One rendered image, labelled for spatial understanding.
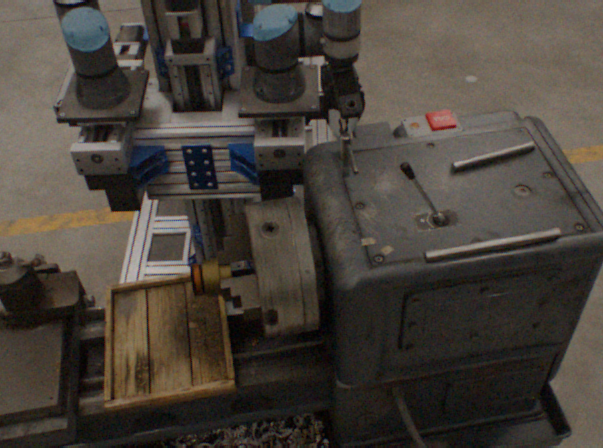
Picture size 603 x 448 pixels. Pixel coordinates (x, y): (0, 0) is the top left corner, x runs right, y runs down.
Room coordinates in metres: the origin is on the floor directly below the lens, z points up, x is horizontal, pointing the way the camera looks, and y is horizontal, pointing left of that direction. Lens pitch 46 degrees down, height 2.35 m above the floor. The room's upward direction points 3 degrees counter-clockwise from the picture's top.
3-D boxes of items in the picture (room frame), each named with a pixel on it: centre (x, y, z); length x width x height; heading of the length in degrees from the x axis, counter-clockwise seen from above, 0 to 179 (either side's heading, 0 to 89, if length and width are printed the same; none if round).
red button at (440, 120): (1.36, -0.35, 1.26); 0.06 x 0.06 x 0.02; 8
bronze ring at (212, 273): (1.06, 0.21, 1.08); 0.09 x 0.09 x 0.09; 8
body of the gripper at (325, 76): (1.25, -0.10, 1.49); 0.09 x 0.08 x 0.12; 8
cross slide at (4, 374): (1.01, 0.66, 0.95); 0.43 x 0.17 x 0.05; 8
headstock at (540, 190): (1.15, -0.33, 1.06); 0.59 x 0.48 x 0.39; 98
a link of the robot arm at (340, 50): (1.24, -0.10, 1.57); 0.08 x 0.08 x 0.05
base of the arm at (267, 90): (1.67, 0.04, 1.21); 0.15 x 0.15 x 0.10
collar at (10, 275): (1.07, 0.67, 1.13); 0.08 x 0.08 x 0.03
